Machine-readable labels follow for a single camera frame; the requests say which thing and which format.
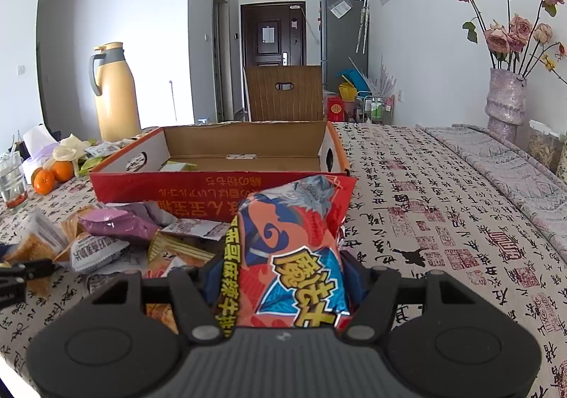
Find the grey patterned cloth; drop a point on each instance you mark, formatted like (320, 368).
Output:
(500, 158)

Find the yellow thermos jug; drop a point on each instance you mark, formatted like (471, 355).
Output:
(117, 92)

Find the red cardboard box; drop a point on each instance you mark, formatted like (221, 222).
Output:
(177, 192)

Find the clear glass cup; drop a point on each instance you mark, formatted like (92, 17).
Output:
(13, 185)

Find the wooden chair back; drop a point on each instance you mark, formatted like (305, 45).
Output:
(265, 101)

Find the white dried grass bunch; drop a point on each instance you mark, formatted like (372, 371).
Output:
(383, 77)

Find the pink textured vase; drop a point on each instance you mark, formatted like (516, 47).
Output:
(505, 105)

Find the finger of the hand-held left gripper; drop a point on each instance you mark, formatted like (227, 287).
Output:
(35, 269)
(5, 252)

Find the bright green snack packet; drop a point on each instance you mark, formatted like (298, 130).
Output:
(91, 163)

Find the pale green snack packet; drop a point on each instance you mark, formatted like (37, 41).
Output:
(177, 166)

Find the clear storage jar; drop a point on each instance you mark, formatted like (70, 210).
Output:
(542, 150)

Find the lilac tissue pack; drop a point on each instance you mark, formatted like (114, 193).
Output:
(40, 139)

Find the dark brown entrance door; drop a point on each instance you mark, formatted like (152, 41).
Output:
(254, 48)

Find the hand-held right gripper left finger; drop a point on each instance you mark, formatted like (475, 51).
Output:
(207, 280)

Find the grey refrigerator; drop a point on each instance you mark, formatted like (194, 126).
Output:
(341, 43)

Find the white umbrella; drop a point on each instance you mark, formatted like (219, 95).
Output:
(364, 26)

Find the white blue snack packet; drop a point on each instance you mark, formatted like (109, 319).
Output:
(104, 150)

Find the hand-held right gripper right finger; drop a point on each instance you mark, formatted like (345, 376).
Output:
(354, 280)

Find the red gift box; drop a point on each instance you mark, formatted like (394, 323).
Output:
(336, 109)

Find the pile of mixed snacks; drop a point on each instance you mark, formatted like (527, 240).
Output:
(102, 252)

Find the grey interior door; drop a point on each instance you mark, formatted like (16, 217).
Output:
(221, 61)

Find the dried rose bouquet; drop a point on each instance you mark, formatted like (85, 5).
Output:
(498, 37)

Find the red blue snack packet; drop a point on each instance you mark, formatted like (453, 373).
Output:
(288, 238)

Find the orange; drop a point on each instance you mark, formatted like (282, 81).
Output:
(62, 170)
(44, 182)

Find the yellow bag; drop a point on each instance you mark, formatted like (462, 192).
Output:
(347, 92)

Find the white rubber gloves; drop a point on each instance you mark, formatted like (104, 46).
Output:
(71, 145)

